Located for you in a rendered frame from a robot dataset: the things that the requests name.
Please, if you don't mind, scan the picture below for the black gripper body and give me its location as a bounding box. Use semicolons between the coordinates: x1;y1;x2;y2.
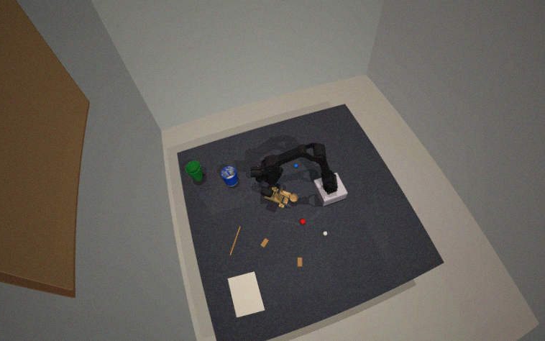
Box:
260;167;283;198

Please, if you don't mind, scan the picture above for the green plastic cup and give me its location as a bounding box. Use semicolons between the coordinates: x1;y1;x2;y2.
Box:
186;160;203;181

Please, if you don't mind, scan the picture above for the dark blue cup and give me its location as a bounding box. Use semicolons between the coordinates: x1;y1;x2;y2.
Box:
221;166;238;186

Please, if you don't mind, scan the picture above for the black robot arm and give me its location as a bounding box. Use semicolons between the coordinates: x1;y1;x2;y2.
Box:
250;142;338;195

